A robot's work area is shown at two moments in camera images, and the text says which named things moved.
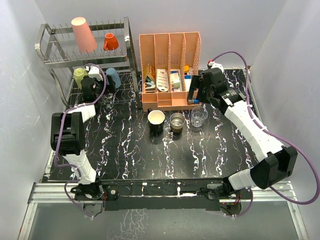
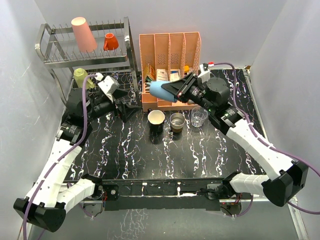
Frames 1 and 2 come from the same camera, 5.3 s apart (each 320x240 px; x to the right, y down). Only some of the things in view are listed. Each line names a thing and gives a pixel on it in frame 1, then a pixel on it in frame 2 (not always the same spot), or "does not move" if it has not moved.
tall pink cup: (85, 41) does not move
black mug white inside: (156, 118) does not move
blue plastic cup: (112, 71) → (156, 90)
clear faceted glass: (198, 115) does not move
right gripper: (194, 85) → (180, 89)
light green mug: (79, 74) does not move
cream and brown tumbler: (177, 120) does not move
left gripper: (111, 87) → (126, 111)
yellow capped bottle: (186, 68) does not move
